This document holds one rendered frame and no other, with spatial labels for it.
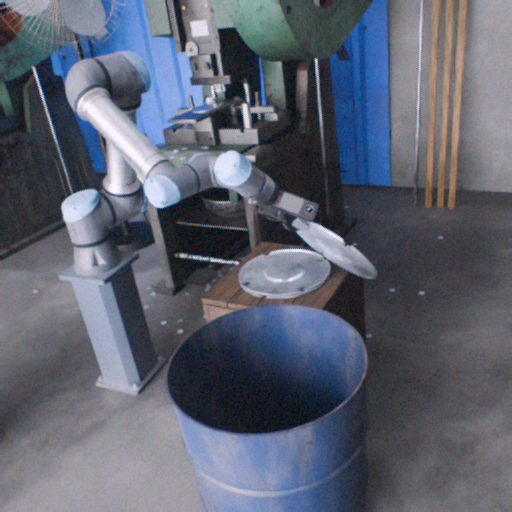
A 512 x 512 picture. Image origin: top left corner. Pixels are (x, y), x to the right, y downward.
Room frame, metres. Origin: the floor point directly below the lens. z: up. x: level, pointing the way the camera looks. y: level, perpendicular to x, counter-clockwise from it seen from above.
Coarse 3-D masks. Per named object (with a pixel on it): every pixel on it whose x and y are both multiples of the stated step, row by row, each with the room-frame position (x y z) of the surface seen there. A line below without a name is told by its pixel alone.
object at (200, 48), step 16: (192, 0) 2.13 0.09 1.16; (192, 16) 2.13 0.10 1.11; (208, 16) 2.10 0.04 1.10; (192, 32) 2.14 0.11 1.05; (208, 32) 2.10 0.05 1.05; (192, 48) 2.13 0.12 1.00; (208, 48) 2.11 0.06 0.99; (224, 48) 2.11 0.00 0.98; (192, 64) 2.11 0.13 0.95; (208, 64) 2.07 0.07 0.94; (224, 64) 2.10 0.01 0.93
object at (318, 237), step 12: (312, 228) 1.31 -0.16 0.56; (324, 228) 1.26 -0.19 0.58; (312, 240) 1.41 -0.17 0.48; (324, 240) 1.35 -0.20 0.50; (336, 240) 1.25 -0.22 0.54; (324, 252) 1.43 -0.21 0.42; (336, 252) 1.37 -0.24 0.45; (348, 252) 1.26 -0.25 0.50; (360, 252) 1.22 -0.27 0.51; (348, 264) 1.36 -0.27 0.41; (360, 264) 1.28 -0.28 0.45; (372, 264) 1.23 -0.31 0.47; (372, 276) 1.29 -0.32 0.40
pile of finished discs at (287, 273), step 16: (256, 256) 1.58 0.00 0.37; (272, 256) 1.58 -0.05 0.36; (288, 256) 1.56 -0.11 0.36; (304, 256) 1.54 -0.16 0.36; (320, 256) 1.52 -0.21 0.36; (240, 272) 1.49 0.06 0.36; (256, 272) 1.48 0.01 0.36; (272, 272) 1.45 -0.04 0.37; (288, 272) 1.44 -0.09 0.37; (304, 272) 1.43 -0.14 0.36; (320, 272) 1.42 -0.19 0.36; (256, 288) 1.38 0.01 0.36; (272, 288) 1.36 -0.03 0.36; (288, 288) 1.35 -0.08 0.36; (304, 288) 1.35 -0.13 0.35
